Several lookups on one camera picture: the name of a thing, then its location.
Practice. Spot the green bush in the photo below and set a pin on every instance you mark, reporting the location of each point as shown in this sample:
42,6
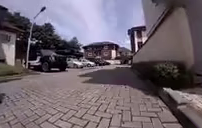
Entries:
170,75

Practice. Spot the row of trees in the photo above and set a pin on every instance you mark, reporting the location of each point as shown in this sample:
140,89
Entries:
45,36

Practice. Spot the dark car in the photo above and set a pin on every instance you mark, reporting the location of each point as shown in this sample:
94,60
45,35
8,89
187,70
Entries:
102,62

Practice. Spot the tall building with balconies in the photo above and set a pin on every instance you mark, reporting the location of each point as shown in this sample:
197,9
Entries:
136,38

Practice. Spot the grey concrete kerb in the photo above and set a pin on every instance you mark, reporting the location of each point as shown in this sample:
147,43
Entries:
184,110

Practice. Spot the silver car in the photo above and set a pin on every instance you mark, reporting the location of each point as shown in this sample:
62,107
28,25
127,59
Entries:
74,63
88,62

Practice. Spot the pale house with dark roof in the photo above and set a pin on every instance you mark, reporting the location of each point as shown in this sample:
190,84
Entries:
2,41

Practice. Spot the street lamp pole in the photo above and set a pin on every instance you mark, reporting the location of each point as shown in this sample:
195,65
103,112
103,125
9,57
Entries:
29,40

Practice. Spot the beige sloped wall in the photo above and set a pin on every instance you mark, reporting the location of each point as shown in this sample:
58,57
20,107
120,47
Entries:
170,40

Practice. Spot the pale gravel strip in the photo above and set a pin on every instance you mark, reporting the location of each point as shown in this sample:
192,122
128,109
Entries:
200,100

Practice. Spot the black off-road car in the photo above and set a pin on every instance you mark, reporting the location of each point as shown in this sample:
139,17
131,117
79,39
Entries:
52,61

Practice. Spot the grass patch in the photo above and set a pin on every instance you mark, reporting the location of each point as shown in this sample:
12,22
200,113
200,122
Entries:
2,69

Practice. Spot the grey brick paved road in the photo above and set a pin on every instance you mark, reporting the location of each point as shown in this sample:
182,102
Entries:
89,106

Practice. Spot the brown brick building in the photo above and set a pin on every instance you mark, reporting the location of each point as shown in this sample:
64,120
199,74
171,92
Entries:
100,50

